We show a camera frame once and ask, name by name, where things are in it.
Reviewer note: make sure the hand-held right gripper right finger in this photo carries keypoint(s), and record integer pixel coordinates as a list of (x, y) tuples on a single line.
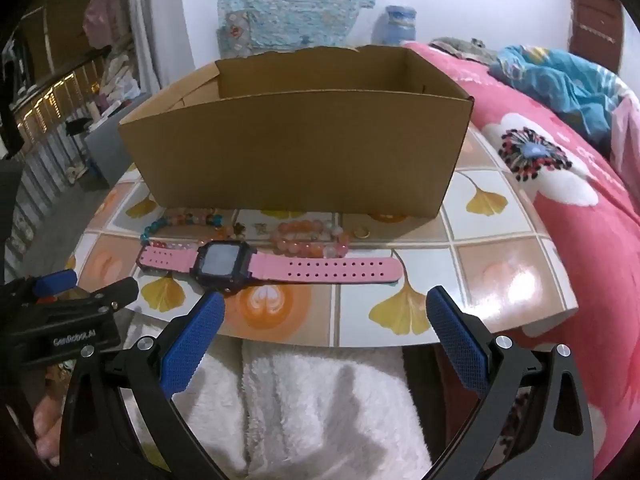
[(457, 342)]

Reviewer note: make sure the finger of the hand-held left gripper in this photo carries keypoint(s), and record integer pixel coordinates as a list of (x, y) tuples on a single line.
[(55, 281), (117, 291)]

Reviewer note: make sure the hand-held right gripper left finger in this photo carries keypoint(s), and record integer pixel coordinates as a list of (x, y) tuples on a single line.
[(192, 345)]

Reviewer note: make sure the gold butterfly ornament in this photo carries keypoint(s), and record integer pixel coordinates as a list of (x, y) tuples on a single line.
[(259, 228)]

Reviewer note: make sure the brown cardboard box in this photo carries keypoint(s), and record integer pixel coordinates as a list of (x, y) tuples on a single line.
[(295, 150)]

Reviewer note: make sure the person's left hand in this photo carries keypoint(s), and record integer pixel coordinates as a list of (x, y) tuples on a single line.
[(47, 425)]

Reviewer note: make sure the white fluffy robe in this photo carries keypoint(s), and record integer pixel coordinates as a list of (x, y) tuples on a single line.
[(310, 410)]

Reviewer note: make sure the grey box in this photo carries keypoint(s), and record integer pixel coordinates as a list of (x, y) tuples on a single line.
[(107, 155)]

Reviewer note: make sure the pink floral blanket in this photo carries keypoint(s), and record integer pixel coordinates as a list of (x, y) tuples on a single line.
[(565, 220)]

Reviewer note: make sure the metal railing with lights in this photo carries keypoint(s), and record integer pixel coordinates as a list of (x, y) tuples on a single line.
[(45, 110)]

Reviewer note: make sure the pink hanging clothes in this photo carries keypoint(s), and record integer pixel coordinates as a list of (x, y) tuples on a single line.
[(102, 15)]

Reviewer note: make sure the blue printed blanket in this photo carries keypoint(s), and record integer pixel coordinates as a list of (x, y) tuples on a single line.
[(560, 85)]

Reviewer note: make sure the light pink quilt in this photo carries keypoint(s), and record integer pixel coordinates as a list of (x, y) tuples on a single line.
[(627, 120)]

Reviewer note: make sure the grey cloth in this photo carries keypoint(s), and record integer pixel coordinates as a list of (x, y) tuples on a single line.
[(460, 47)]

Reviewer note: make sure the teal patterned cloth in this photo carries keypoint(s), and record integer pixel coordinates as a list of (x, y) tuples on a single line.
[(295, 5)]

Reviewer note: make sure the brown door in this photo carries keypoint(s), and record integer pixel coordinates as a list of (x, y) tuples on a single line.
[(597, 25)]

